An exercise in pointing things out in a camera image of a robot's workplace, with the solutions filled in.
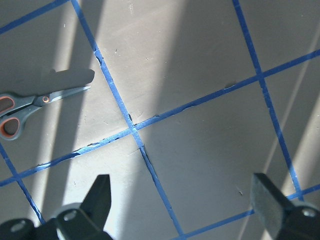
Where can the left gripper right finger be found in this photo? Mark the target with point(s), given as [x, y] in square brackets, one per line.
[282, 218]

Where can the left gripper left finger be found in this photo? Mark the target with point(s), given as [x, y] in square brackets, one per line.
[87, 221]

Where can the grey orange scissors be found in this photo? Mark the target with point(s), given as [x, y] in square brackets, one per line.
[15, 109]

